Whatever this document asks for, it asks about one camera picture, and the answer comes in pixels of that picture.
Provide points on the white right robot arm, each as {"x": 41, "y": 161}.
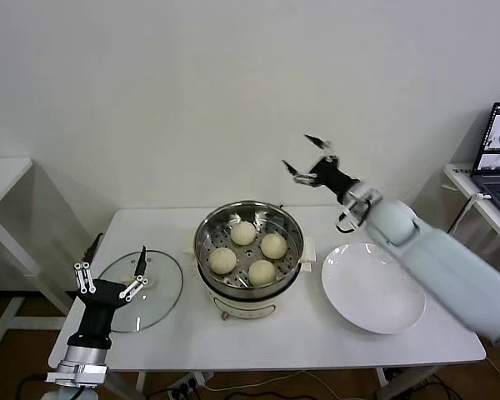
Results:
{"x": 441, "y": 262}

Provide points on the round glass pot lid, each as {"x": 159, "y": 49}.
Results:
{"x": 162, "y": 291}

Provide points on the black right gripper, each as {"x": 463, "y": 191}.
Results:
{"x": 333, "y": 175}

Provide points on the white power strip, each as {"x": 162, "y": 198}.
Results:
{"x": 187, "y": 381}

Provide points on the white steamed baozi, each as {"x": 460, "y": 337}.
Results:
{"x": 243, "y": 233}
{"x": 262, "y": 272}
{"x": 222, "y": 261}
{"x": 273, "y": 245}

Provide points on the white round plate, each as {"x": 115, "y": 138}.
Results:
{"x": 350, "y": 316}

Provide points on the stainless steel steamer basket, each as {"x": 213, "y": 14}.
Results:
{"x": 293, "y": 250}

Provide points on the grey open laptop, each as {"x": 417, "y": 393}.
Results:
{"x": 496, "y": 187}

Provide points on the cream electric cooker base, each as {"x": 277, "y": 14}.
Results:
{"x": 241, "y": 308}

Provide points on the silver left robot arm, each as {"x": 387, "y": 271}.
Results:
{"x": 83, "y": 360}

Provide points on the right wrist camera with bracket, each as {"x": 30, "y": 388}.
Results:
{"x": 350, "y": 218}

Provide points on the white empty side table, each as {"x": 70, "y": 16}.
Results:
{"x": 4, "y": 175}

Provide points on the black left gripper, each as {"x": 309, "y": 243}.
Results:
{"x": 100, "y": 308}

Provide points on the white laptop side table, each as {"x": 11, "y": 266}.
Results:
{"x": 462, "y": 179}

